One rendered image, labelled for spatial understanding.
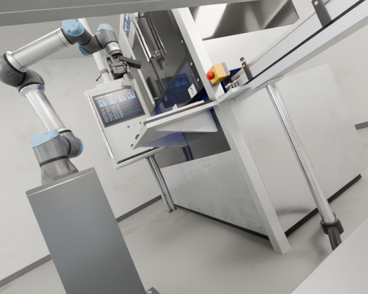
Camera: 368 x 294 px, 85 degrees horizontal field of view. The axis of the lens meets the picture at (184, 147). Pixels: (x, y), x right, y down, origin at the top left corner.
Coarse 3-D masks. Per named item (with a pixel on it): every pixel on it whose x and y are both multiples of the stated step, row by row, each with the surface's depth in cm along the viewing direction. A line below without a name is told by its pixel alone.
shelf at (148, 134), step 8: (208, 104) 105; (216, 104) 107; (184, 112) 99; (192, 112) 101; (200, 112) 110; (160, 120) 94; (168, 120) 95; (176, 120) 104; (144, 128) 97; (152, 128) 98; (144, 136) 113; (152, 136) 128; (160, 136) 145; (136, 144) 131
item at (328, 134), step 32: (256, 96) 115; (288, 96) 124; (320, 96) 134; (256, 128) 111; (320, 128) 129; (352, 128) 141; (192, 160) 162; (224, 160) 120; (256, 160) 108; (288, 160) 115; (320, 160) 124; (352, 160) 135; (192, 192) 190; (224, 192) 134; (288, 192) 112; (256, 224) 115; (288, 224) 108
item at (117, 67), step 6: (114, 54) 100; (120, 54) 103; (108, 60) 101; (114, 60) 101; (114, 66) 99; (120, 66) 100; (114, 72) 98; (120, 72) 99; (114, 78) 102; (120, 78) 104
